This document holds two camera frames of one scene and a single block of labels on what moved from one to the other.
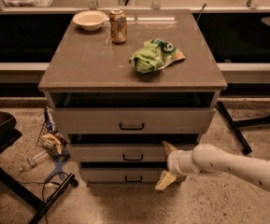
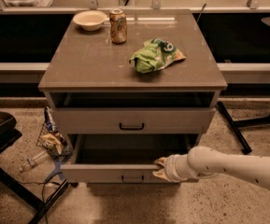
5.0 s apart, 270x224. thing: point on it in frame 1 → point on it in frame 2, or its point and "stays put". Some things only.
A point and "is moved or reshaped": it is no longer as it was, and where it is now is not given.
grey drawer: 116,153 is moved or reshaped
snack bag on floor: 51,138 stays put
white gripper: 173,163 → 171,168
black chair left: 1,133 stays put
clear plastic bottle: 34,161 stays put
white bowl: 90,20 stays put
